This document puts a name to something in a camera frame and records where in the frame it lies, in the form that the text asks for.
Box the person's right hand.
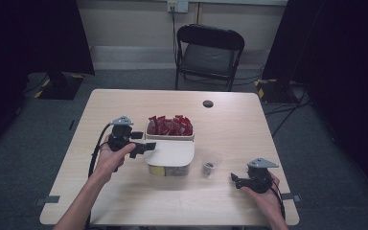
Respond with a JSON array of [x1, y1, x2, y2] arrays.
[[241, 172, 286, 219]]

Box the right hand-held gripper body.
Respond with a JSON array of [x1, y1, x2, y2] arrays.
[[240, 157, 281, 195]]

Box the small dark item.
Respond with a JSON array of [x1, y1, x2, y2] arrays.
[[202, 162, 216, 177]]

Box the right hand-held gripper cable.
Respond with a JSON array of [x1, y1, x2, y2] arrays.
[[268, 185, 287, 222]]

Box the grey table edge bracket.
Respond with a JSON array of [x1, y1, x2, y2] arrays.
[[280, 193, 303, 203], [34, 195, 61, 207]]

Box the person's left hand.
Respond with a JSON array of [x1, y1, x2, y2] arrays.
[[93, 133, 137, 185]]

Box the clear storage box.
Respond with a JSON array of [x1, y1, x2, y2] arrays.
[[148, 163, 192, 177]]

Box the black curtain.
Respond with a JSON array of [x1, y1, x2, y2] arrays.
[[262, 0, 368, 204], [0, 0, 96, 161]]

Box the pile of red snack packets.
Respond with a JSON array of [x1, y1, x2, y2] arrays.
[[148, 114, 194, 137]]

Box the white wall socket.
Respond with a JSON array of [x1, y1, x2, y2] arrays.
[[167, 0, 190, 14]]

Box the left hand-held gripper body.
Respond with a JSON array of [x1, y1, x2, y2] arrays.
[[107, 115, 135, 153]]

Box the black wall cable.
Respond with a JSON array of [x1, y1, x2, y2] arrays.
[[171, 5, 179, 66]]

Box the black floor cables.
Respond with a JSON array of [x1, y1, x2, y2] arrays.
[[263, 90, 312, 139]]

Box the left hand-held gripper cable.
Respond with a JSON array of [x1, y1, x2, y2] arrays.
[[85, 123, 113, 230]]

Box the hand-held gripper cable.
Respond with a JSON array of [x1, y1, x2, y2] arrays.
[[85, 123, 113, 230], [268, 185, 287, 222]]

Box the black stand base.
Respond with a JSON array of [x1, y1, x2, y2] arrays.
[[254, 78, 302, 104], [37, 71, 85, 101]]

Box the white tray box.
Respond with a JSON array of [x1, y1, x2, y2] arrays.
[[144, 119, 196, 142]]

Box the clear plastic cup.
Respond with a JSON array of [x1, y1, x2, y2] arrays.
[[198, 149, 223, 179]]

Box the black folding chair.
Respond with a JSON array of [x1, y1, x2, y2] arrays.
[[173, 23, 246, 93]]

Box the white box lid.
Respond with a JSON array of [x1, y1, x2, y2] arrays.
[[143, 139, 196, 168]]

